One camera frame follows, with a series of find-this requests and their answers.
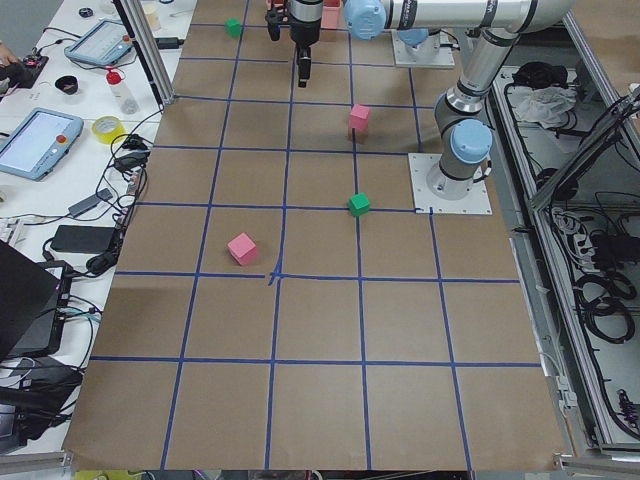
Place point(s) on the pink cube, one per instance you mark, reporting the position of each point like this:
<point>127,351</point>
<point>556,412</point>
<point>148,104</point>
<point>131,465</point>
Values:
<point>243,249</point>
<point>359,118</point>

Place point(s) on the black laptop power brick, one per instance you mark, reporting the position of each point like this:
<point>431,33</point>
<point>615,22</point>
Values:
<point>82,239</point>

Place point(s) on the pink plastic bin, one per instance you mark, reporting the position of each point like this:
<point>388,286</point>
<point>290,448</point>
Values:
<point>331,14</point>

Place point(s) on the green cube near bin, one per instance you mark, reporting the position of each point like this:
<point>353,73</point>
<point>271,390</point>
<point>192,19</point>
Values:
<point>233,27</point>

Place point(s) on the teach pendant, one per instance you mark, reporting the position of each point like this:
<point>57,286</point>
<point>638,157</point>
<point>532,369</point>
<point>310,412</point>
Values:
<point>103,45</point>
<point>41,140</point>

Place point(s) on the pink cube far side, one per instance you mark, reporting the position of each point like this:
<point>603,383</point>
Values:
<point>243,249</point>

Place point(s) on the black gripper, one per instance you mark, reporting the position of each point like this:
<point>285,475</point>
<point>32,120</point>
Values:
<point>305,33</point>

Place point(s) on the teach pendant far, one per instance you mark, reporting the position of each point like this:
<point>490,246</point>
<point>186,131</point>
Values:
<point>103,45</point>

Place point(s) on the pink cube near centre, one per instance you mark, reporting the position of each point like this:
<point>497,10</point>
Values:
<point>359,118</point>

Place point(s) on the yellow tape roll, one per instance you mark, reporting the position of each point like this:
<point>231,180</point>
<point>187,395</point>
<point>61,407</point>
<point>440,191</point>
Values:
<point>108,129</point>

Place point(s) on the squeeze bottle red cap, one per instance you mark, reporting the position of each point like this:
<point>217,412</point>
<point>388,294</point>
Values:
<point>121,92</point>

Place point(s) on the green cube near base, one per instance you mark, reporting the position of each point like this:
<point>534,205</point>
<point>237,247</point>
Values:
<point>359,204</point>

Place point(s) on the black power adapter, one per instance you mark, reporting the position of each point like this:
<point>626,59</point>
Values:
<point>169,43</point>

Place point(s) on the teach pendant near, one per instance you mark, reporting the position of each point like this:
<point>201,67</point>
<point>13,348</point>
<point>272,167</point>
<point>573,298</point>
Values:
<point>41,140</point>

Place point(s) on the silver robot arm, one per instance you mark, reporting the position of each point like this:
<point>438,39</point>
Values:
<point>466,140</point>

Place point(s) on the aluminium frame post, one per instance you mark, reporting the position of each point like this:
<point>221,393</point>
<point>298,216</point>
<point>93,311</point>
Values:
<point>132,15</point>

